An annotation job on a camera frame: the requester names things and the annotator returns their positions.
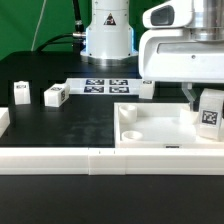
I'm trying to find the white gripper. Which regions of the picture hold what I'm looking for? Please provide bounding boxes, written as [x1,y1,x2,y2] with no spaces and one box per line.
[138,0,224,110]

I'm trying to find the white square tabletop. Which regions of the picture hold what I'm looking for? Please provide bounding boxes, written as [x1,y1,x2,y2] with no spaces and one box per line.
[114,103,224,149]

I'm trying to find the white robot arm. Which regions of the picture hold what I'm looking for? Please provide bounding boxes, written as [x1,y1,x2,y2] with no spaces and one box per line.
[81,0,224,89]

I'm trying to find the white U-shaped fence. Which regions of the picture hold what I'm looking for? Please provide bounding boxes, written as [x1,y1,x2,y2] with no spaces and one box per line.
[0,107,224,176]

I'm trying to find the white AprilTag base plate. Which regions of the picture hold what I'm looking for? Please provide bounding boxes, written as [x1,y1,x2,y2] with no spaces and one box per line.
[66,78,141,95]

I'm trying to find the black thick cable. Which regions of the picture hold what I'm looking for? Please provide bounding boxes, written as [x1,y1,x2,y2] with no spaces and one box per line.
[35,0,88,53]

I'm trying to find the white thin cable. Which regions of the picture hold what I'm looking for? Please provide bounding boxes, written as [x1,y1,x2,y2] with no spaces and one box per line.
[31,0,48,52]

